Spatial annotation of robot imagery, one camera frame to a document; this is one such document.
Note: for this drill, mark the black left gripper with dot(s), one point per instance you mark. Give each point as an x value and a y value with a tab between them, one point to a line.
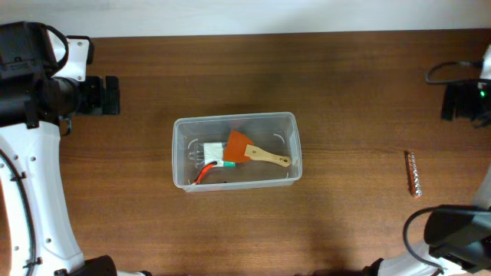
103	104

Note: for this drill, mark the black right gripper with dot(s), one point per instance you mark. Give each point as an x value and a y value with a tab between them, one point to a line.
465	95

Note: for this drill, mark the clear plastic container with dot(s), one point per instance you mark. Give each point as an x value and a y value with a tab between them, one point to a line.
276	133

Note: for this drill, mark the red-handled pliers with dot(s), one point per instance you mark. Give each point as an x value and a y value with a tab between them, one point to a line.
204	171

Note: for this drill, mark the orange scraper with wooden handle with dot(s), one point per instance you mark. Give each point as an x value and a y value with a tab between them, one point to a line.
240	149

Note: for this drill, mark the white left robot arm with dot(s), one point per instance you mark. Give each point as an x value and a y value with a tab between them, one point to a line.
43	84

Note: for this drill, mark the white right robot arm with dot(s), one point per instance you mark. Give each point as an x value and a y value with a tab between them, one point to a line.
449	239

